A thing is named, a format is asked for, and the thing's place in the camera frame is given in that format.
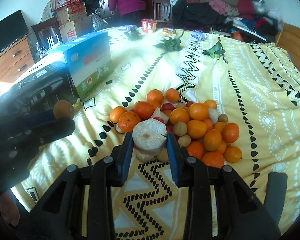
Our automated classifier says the black television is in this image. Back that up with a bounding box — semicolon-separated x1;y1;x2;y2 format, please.
0;10;29;53

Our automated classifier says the brown longan fruit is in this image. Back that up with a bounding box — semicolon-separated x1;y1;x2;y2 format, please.
52;100;75;119

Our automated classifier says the wooden headboard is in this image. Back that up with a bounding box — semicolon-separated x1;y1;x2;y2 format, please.
275;23;300;72

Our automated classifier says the blue tissue pack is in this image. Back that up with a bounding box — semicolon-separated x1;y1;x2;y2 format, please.
191;30;207;41

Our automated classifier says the wooden dresser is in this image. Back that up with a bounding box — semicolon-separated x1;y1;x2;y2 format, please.
0;36;34;88

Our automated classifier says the large orange mandarin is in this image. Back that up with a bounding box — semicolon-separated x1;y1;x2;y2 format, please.
118;111;141;133

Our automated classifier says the white router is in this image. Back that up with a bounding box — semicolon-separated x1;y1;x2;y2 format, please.
43;35;59;49

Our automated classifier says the person's left hand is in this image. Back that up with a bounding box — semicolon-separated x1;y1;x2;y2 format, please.
0;190;20;226

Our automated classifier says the black shaver box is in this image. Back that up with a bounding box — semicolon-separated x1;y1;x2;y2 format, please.
0;61;79;116

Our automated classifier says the yellow patterned bedsheet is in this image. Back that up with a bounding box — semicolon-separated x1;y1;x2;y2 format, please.
9;27;300;240

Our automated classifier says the blue milk carton box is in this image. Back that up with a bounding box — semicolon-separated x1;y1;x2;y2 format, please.
49;31;115;101

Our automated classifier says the cardboard box red print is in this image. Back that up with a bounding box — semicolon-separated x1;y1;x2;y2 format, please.
59;16;94;43

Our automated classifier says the white sugarcane chunk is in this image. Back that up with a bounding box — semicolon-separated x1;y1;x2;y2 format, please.
209;107;219;125

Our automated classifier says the red instant noodle cup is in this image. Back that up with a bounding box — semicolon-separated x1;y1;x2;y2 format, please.
141;19;157;33

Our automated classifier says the large round sugarcane slice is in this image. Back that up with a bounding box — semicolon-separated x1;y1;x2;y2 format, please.
132;118;167;156

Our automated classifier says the green leafy vegetable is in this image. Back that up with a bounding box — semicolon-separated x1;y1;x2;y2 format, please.
124;25;142;41
202;41;225;59

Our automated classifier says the beige sugarcane chunk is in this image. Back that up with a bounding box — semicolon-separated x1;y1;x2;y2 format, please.
136;150;155;163

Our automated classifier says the snack packet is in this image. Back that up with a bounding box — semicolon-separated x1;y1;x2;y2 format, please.
162;27;177;38

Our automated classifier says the pile of clothes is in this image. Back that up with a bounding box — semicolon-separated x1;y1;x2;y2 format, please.
170;0;281;42

